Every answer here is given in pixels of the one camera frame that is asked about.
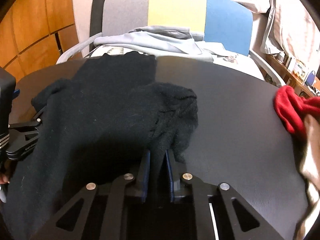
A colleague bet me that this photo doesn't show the black knit sweater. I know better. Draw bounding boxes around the black knit sweater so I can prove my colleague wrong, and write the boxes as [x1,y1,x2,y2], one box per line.
[2,51,198,239]

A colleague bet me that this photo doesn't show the person's left hand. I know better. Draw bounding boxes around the person's left hand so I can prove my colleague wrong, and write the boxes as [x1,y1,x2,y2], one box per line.
[0,173,10,185]

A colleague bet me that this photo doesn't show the red and cream knit sweater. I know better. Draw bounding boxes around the red and cream knit sweater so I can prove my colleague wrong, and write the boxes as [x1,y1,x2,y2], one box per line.
[273,86,319,239]

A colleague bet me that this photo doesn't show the wooden side table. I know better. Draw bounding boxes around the wooden side table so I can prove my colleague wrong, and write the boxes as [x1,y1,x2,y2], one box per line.
[265,53,320,98]

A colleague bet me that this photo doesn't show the white printed cushion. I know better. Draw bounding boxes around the white printed cushion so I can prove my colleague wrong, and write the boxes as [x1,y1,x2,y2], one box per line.
[90,43,264,80]

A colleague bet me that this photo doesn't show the light grey hoodie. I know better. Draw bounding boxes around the light grey hoodie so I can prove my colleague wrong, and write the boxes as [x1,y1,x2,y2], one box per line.
[94,25,238,61]

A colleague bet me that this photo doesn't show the grey yellow blue chair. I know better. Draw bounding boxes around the grey yellow blue chair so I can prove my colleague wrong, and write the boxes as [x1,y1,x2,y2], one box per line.
[58,0,285,87]

